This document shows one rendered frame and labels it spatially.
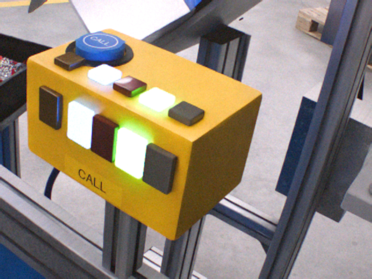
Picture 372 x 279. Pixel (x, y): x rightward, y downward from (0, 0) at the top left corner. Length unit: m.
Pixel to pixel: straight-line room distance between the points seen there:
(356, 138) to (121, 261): 0.57
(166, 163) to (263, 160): 1.95
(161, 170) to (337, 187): 0.69
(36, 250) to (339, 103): 0.50
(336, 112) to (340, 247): 1.18
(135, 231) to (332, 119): 0.46
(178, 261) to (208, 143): 0.86
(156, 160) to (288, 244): 0.68
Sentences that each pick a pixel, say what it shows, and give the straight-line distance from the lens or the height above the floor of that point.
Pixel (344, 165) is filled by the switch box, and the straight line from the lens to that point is 0.98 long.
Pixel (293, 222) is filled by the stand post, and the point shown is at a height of 0.64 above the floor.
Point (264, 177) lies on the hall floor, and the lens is 2.18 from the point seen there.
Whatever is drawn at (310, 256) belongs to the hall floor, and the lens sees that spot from 1.89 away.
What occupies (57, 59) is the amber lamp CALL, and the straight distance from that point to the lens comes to 0.40.
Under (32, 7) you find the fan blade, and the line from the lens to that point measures 0.93.
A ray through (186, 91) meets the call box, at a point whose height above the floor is 1.07.
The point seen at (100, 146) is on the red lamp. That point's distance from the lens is 0.37.
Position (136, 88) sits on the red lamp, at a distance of 0.36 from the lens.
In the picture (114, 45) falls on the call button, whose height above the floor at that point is 1.08.
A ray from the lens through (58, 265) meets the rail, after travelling 0.58.
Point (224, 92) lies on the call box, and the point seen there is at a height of 1.07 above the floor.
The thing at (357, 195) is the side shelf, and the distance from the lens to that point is 0.71.
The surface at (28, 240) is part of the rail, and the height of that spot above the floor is 0.82.
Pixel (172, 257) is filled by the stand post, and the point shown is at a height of 0.38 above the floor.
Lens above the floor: 1.25
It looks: 33 degrees down
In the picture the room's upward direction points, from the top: 10 degrees clockwise
